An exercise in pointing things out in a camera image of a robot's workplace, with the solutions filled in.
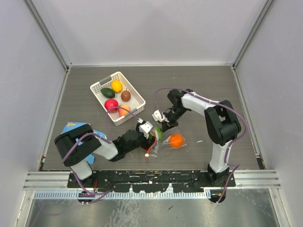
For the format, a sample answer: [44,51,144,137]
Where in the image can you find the fake green watermelon piece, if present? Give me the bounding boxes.
[154,126,163,140]

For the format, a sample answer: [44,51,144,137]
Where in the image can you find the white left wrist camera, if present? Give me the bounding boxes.
[137,118,153,139]

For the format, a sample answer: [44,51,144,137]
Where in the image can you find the fake dark green vegetable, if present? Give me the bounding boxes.
[101,87,116,99]

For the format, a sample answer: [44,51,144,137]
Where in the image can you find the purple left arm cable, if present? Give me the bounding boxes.
[62,106,144,204]

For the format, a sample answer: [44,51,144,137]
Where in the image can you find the fake yellow lemon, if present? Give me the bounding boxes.
[111,80,123,93]

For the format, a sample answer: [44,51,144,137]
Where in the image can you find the fake brown passion fruit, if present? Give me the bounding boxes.
[121,89,131,102]

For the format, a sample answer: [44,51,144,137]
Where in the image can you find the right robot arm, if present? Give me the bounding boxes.
[153,89,241,186]

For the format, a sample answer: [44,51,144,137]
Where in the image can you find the clear zip top bag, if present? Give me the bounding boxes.
[144,126,187,160]

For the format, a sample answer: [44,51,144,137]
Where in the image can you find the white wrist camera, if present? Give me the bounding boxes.
[152,110,165,122]
[137,118,153,139]

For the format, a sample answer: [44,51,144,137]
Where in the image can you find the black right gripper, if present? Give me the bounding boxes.
[161,107,187,132]

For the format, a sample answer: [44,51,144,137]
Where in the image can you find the fake red apple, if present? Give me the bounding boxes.
[104,98,119,113]

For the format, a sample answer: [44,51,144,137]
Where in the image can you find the fake orange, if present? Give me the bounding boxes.
[168,133,184,148]

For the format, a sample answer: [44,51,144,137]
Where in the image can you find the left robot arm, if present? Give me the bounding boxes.
[54,122,157,187]

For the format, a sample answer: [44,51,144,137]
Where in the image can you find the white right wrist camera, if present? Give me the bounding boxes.
[152,110,165,122]

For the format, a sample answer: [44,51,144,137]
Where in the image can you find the white perforated plastic basket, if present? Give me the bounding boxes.
[90,71,146,126]

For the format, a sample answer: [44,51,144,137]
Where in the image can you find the blue slotted cable duct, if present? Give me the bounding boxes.
[33,190,211,200]

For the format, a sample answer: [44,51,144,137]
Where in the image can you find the aluminium frame rail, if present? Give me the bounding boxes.
[23,170,280,190]

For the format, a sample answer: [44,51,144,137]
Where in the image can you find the blue patterned cloth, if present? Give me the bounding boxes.
[54,122,106,167]

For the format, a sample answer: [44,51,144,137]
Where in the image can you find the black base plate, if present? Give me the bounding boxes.
[81,170,226,193]

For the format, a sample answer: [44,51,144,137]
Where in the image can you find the fake peach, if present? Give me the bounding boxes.
[118,104,131,117]

